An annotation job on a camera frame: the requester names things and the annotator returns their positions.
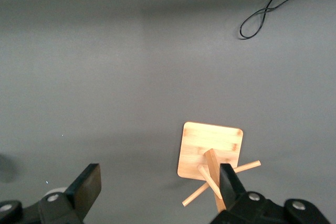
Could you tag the wooden mug tree stand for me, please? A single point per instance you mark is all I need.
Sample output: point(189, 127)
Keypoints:
point(210, 140)

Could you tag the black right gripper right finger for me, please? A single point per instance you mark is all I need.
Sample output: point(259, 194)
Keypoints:
point(232, 195)

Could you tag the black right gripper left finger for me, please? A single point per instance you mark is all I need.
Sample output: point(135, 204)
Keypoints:
point(84, 190)

